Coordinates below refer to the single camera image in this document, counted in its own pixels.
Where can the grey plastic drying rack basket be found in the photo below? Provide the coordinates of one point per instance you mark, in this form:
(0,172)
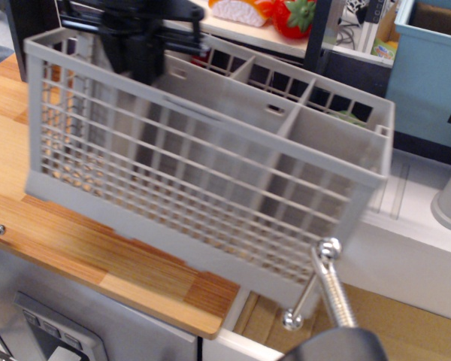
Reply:
(233,164)

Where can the black clamp base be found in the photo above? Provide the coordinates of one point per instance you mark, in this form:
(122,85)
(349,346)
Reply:
(342,343)

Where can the colourful cardboard box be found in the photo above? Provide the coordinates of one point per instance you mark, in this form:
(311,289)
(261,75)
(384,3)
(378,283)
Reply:
(386,40)

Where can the red toy strawberry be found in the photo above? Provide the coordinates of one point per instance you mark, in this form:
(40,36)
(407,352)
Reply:
(293,19)

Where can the grey control panel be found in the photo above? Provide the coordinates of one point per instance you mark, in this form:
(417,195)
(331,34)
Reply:
(56,336)

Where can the toy salmon sushi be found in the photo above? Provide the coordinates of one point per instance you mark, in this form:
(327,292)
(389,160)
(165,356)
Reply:
(252,13)

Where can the light blue bin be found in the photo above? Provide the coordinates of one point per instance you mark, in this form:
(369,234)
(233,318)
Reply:
(420,82)

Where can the green toy cabbage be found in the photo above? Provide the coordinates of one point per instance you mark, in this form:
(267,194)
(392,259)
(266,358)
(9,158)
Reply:
(349,117)

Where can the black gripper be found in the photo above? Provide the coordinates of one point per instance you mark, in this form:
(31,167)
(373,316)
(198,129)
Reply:
(149,27)

